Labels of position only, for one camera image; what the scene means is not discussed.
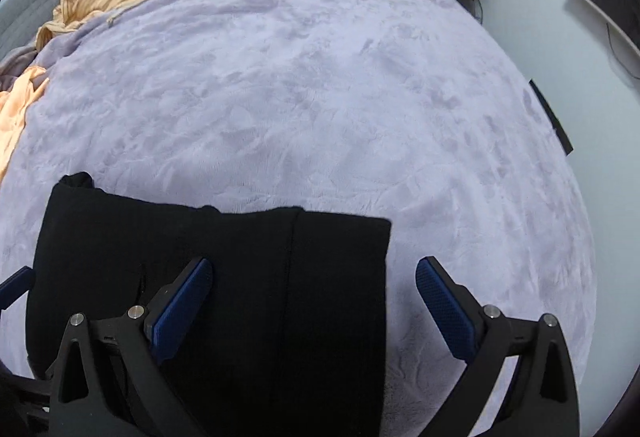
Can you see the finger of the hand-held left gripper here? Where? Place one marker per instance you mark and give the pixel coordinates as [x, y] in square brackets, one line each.
[15, 284]
[25, 397]

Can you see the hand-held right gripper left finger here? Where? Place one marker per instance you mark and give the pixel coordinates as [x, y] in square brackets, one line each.
[182, 304]

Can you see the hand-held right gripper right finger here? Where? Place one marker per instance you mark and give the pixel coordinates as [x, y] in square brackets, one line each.
[447, 304]

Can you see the black pants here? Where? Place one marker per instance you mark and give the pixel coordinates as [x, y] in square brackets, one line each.
[250, 292]

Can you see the pale yellow cloth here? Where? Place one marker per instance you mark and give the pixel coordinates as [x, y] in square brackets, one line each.
[15, 117]

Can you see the dark flat object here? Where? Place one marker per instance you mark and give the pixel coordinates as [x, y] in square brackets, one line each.
[552, 117]

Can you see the mauve grey cloth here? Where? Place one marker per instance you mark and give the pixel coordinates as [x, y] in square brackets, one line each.
[25, 67]

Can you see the lilac plush blanket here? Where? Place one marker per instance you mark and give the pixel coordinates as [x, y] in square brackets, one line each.
[300, 92]

